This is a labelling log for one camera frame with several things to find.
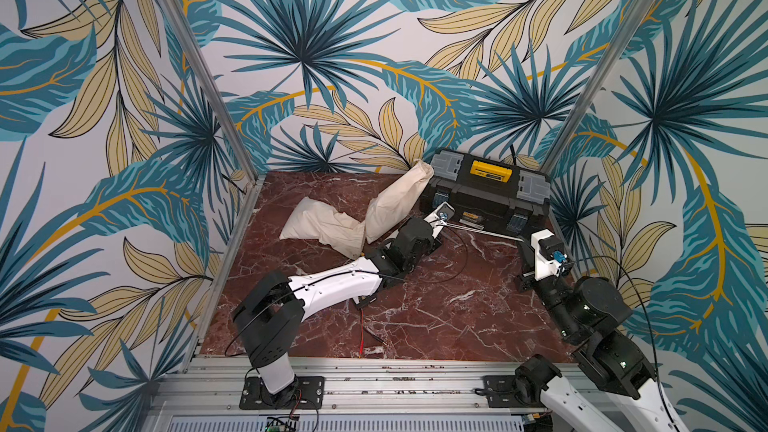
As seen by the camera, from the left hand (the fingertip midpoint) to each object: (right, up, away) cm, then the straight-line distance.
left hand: (425, 217), depth 81 cm
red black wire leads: (-17, -32, +1) cm, 36 cm away
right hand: (+15, -4, -20) cm, 25 cm away
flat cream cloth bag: (-35, -2, +16) cm, 38 cm away
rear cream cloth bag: (-9, +4, +13) cm, 17 cm away
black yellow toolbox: (+21, +7, +13) cm, 26 cm away
